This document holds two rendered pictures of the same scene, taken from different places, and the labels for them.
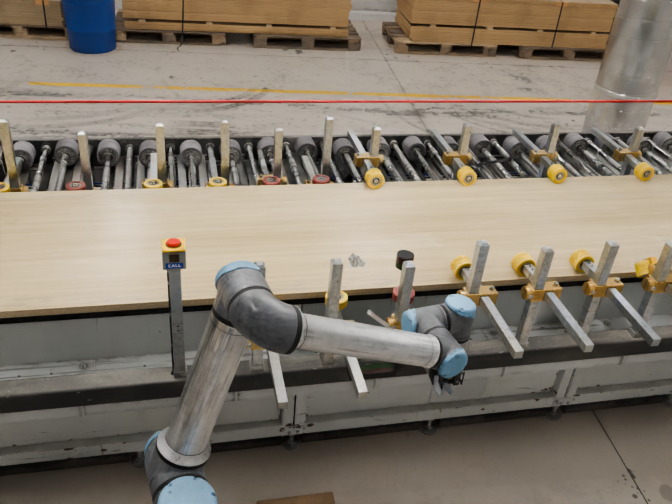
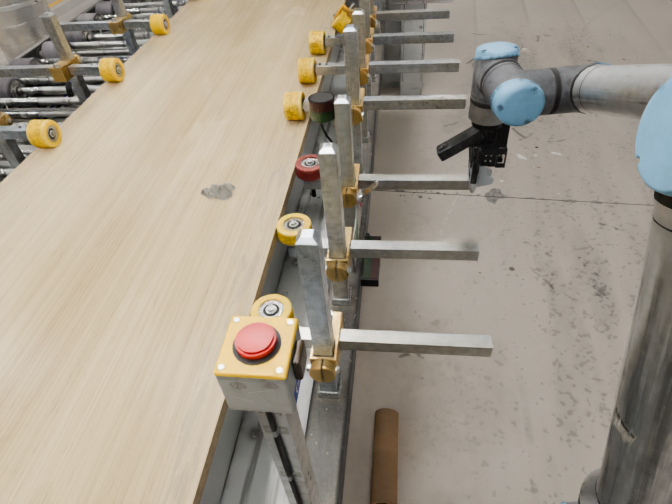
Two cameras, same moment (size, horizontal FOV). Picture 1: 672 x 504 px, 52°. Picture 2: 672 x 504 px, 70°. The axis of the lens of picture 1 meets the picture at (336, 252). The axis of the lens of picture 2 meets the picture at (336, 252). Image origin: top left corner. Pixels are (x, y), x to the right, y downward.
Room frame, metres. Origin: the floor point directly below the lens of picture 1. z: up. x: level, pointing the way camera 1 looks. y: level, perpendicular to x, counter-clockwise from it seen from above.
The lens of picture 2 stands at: (1.52, 0.71, 1.60)
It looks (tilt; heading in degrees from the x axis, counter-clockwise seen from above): 43 degrees down; 295
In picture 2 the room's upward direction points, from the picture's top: 6 degrees counter-clockwise
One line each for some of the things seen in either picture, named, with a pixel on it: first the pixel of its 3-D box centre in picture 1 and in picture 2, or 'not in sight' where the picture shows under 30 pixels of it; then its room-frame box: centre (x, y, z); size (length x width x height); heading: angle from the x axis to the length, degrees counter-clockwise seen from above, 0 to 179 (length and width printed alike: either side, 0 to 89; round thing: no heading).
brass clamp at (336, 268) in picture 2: not in sight; (339, 253); (1.87, -0.03, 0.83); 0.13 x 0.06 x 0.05; 105
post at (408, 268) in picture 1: (400, 318); (347, 183); (1.93, -0.25, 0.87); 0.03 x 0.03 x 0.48; 15
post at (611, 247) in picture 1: (594, 295); (365, 53); (2.12, -0.97, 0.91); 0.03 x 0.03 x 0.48; 15
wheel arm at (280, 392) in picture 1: (273, 358); (376, 341); (1.71, 0.17, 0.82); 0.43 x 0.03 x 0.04; 15
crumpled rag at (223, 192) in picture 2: (356, 258); (217, 188); (2.21, -0.08, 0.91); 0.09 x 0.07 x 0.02; 9
